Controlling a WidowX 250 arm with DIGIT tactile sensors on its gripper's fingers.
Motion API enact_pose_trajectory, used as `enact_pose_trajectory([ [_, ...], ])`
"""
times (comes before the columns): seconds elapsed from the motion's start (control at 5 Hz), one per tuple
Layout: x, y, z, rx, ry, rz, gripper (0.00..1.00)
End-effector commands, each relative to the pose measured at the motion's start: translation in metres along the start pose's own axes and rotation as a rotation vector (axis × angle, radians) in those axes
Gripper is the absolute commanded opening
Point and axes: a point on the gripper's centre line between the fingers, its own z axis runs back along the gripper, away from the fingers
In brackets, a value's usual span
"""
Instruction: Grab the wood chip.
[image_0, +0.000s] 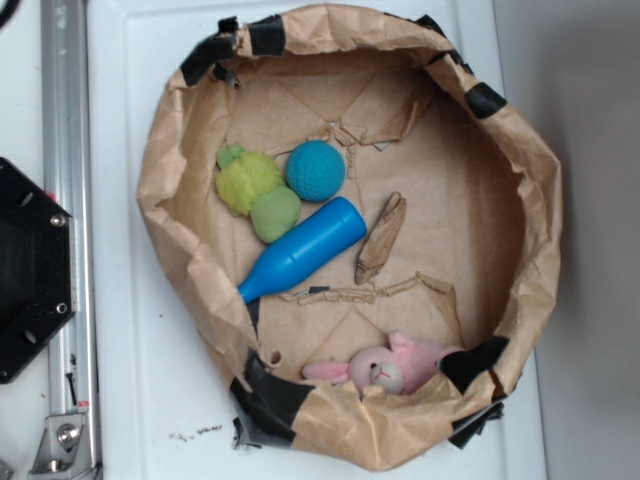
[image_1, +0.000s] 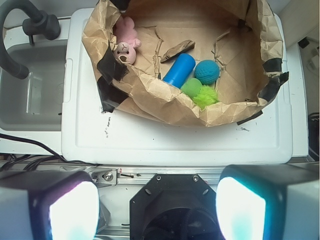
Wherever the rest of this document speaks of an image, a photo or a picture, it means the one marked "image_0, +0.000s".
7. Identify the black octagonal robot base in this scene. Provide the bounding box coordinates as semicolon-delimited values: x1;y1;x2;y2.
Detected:
0;158;74;385

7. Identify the blue plastic bottle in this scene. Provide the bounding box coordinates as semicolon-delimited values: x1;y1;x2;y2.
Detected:
238;197;367;303

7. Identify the brown paper bag basin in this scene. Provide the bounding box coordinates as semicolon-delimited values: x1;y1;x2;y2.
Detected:
137;4;562;471

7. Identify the blue foam ball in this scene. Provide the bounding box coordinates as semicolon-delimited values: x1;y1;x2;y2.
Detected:
285;140;346;202

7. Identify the green yellow plush toy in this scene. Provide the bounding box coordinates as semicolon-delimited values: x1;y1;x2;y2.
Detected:
214;145;302;244

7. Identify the pink plush bunny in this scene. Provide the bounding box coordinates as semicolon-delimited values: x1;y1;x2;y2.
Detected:
302;330;463;395

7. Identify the metal corner bracket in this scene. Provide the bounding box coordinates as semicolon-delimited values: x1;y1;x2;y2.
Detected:
28;413;92;479

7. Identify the aluminium frame rail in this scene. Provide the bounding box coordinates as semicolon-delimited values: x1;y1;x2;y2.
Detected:
41;1;103;479

